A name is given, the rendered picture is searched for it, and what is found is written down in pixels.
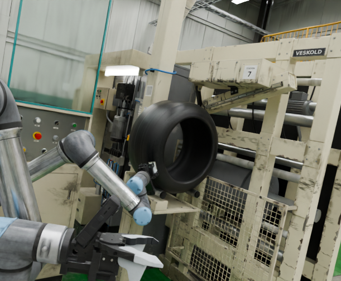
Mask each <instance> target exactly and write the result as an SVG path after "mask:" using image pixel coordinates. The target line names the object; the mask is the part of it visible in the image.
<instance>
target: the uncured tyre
mask: <svg viewBox="0 0 341 281"><path fill-rule="evenodd" d="M179 123H180V125H181V128H182V133H183V143H182V148H181V151H180V154H179V155H178V157H177V159H176V160H175V161H174V162H173V163H172V164H171V165H170V166H168V167H166V166H165V160H164V151H165V145H166V142H167V139H168V137H169V135H170V133H171V132H172V130H173V129H174V128H175V127H176V126H177V125H178V124H179ZM217 152H218V134H217V129H216V126H215V123H214V121H213V119H212V117H211V116H210V114H209V113H208V112H207V111H206V110H205V109H204V108H202V107H200V106H199V105H197V104H194V103H191V102H186V101H176V100H164V101H160V102H157V103H154V104H152V105H150V106H149V107H148V108H146V109H145V110H144V111H143V112H142V113H141V114H140V115H139V116H138V118H137V119H136V121H135V123H134V125H133V127H132V129H131V132H130V135H129V140H128V155H129V160H130V163H131V165H132V167H133V169H134V171H135V172H136V173H138V166H139V165H140V164H144V163H146V164H148V163H149V162H156V168H157V171H158V173H159V175H158V176H157V177H156V178H154V179H152V183H153V186H155V187H157V188H159V189H161V190H163V191H165V192H168V193H184V192H187V191H190V190H192V189H193V188H195V187H196V186H197V185H199V184H200V183H201V182H202V181H203V180H204V179H205V178H206V176H207V175H208V174H209V172H210V171H211V169H212V167H213V165H214V162H215V160H216V157H217Z"/></svg>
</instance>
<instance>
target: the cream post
mask: <svg viewBox="0 0 341 281"><path fill-rule="evenodd" d="M185 6H186V0H161V5H160V11H159V17H158V21H157V27H156V33H155V39H154V42H153V48H152V54H151V60H150V66H149V69H150V68H153V69H159V70H163V71H168V72H173V69H174V64H175V58H176V53H177V47H178V43H179V37H180V32H181V26H182V21H183V17H184V11H185ZM171 79H172V74H167V73H164V72H160V71H156V70H155V72H150V71H148V75H147V81H146V87H145V93H144V97H143V103H142V108H141V113H142V112H143V110H144V107H149V106H150V105H152V104H154V103H157V102H160V101H164V100H168V96H169V90H170V85H171ZM147 85H153V89H152V95H151V96H145V95H146V89H147ZM142 231H143V226H140V225H137V224H136V223H135V221H134V219H133V217H132V216H131V215H130V214H129V212H128V211H126V210H125V209H124V208H123V211H122V217H121V223H120V227H119V233H125V234H135V235H142ZM116 281H129V279H128V272H127V270H126V269H125V268H123V267H121V266H119V270H118V276H117V277H116Z"/></svg>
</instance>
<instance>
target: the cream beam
mask: <svg viewBox="0 0 341 281"><path fill-rule="evenodd" d="M247 65H258V66H257V71H256V76H255V79H242V77H243V73H244V67H245V66H247ZM284 72H285V69H284V68H282V67H280V66H278V65H276V64H274V63H272V62H270V61H268V60H266V59H264V58H258V59H238V60H217V61H197V62H192V63H191V69H190V74H189V80H188V82H191V83H200V84H203V85H204V87H207V88H210V89H229V90H230V87H228V86H236V87H238V88H268V89H269V88H270V87H271V85H272V80H273V76H275V75H278V74H282V73H284Z"/></svg>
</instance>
